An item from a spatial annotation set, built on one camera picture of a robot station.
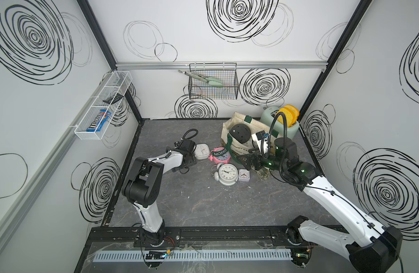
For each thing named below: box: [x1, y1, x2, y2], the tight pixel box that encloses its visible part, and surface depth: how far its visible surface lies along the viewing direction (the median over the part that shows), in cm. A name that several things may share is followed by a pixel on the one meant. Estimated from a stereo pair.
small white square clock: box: [238, 168, 250, 182], surface depth 93 cm
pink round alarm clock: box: [208, 146, 231, 164], surface depth 98 cm
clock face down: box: [228, 123, 254, 147], surface depth 92 cm
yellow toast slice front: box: [276, 106, 294, 128], surface depth 96 cm
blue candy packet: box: [86, 109, 112, 132], surface depth 72 cm
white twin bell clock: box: [210, 162, 240, 187], surface depth 91 cm
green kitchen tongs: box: [177, 69, 224, 87], surface depth 93 cm
